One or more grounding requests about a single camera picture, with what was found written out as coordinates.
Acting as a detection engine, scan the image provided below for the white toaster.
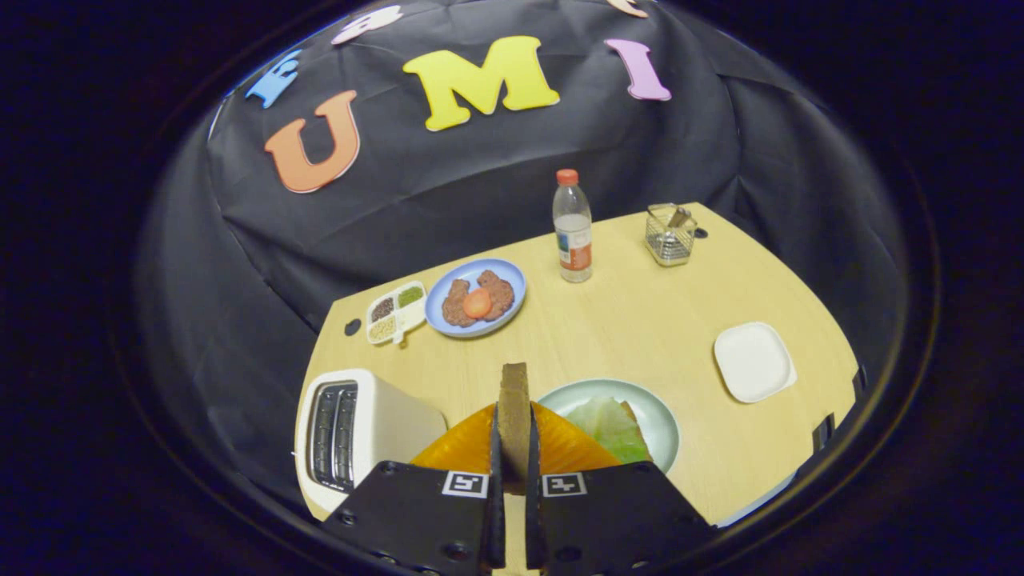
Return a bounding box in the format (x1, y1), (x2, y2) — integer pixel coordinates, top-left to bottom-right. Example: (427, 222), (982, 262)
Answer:
(294, 368), (449, 513)

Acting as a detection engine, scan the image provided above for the clear plastic water bottle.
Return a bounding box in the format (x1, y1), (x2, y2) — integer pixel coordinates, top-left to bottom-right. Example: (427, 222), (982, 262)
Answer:
(553, 169), (594, 283)

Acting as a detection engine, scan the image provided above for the toasted brown bread slice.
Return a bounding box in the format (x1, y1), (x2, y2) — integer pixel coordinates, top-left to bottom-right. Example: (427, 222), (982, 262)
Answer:
(498, 362), (532, 493)

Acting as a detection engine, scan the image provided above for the green lettuce leaf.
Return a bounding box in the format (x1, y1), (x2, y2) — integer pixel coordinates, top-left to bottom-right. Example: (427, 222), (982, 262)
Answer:
(564, 398), (653, 465)

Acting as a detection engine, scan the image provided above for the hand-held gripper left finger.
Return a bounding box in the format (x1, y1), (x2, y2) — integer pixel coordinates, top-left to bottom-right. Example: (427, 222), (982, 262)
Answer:
(320, 404), (506, 576)

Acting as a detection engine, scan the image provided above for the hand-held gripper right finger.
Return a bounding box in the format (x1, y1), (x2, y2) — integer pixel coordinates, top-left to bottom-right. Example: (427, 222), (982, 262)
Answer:
(524, 402), (717, 576)

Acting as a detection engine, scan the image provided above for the blue round plate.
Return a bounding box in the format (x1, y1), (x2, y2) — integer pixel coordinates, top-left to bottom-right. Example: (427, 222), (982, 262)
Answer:
(425, 258), (527, 338)

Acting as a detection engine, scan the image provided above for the pale green round plate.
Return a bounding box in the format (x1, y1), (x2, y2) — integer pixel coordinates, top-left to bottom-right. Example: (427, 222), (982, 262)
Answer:
(534, 378), (681, 474)

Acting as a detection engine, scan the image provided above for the wire mesh utensil holder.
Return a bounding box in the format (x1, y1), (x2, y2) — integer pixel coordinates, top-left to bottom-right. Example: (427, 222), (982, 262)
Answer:
(645, 203), (698, 267)

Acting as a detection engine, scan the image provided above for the white square plate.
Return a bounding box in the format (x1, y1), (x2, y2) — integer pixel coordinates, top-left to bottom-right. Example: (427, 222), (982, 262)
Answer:
(714, 322), (798, 404)

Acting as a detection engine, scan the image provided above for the white divided seasoning tray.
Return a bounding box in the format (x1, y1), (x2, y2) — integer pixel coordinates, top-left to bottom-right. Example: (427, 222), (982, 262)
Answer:
(366, 281), (428, 346)

